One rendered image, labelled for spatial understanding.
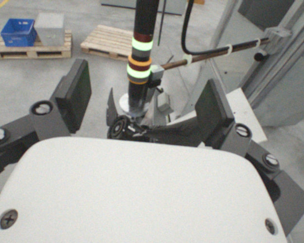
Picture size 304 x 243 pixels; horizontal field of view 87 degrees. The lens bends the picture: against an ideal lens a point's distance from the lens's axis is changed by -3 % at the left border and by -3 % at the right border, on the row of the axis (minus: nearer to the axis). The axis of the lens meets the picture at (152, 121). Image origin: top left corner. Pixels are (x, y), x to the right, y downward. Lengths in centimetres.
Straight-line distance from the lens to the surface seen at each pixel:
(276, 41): 79
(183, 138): 42
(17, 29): 412
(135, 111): 37
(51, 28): 332
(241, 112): 72
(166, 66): 38
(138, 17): 28
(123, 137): 59
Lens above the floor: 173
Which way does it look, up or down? 50 degrees down
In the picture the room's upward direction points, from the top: 15 degrees clockwise
